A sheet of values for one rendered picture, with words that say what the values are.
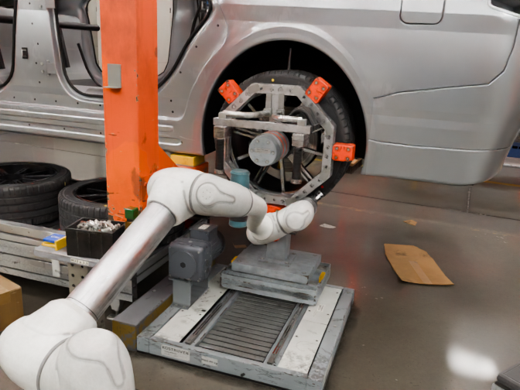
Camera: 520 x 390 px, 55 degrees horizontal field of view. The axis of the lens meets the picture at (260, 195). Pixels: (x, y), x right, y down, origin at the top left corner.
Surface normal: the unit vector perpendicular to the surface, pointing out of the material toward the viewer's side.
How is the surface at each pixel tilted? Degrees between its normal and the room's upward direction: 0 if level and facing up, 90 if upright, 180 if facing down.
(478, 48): 90
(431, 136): 90
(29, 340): 26
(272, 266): 0
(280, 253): 90
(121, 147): 90
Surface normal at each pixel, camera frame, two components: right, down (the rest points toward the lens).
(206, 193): -0.33, -0.10
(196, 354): -0.33, 0.25
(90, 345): 0.10, -0.93
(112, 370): 0.77, -0.15
